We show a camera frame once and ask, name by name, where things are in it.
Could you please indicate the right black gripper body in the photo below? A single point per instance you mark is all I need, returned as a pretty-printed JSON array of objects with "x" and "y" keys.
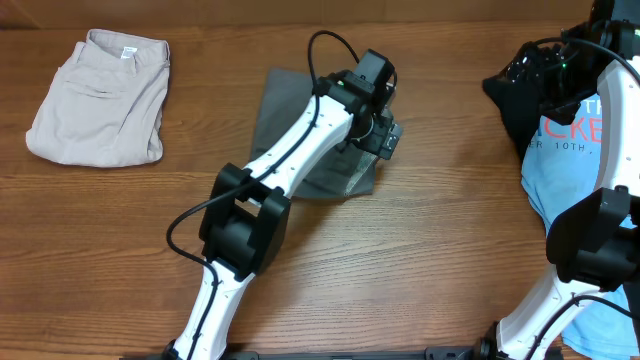
[{"x": 553, "y": 81}]

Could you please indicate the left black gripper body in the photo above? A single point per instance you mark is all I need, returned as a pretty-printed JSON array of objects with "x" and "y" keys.
[{"x": 371, "y": 132}]

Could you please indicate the grey shorts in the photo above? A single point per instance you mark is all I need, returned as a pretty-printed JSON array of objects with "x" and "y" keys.
[{"x": 343, "y": 172}]

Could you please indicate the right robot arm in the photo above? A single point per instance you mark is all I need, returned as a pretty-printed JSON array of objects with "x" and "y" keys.
[{"x": 592, "y": 247}]

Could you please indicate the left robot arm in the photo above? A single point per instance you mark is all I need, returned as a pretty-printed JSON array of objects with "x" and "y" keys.
[{"x": 246, "y": 216}]

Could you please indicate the black garment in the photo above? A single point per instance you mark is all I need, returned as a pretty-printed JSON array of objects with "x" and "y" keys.
[{"x": 518, "y": 105}]

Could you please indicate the light blue t-shirt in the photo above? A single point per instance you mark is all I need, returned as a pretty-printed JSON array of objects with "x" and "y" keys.
[{"x": 560, "y": 169}]

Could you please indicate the beige folded pants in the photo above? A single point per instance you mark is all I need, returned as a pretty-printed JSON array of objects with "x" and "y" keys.
[{"x": 104, "y": 105}]

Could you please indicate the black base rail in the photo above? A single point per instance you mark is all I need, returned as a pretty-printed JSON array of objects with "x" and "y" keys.
[{"x": 433, "y": 353}]

